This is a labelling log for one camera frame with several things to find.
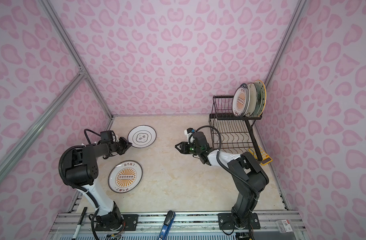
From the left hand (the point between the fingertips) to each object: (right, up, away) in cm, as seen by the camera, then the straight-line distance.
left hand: (133, 140), depth 100 cm
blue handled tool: (+27, -36, -31) cm, 55 cm away
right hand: (+31, -2, -13) cm, 34 cm away
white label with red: (+83, -38, -30) cm, 96 cm away
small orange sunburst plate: (+68, +24, -10) cm, 73 cm away
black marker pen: (-16, -38, -27) cm, 50 cm away
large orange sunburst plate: (0, -20, -12) cm, 23 cm away
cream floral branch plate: (+73, +22, -16) cm, 78 cm away
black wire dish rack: (+67, +5, +7) cm, 68 cm away
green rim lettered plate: (+69, +24, -20) cm, 75 cm away
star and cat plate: (+76, +24, -20) cm, 82 cm away
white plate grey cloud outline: (+4, +2, +7) cm, 8 cm away
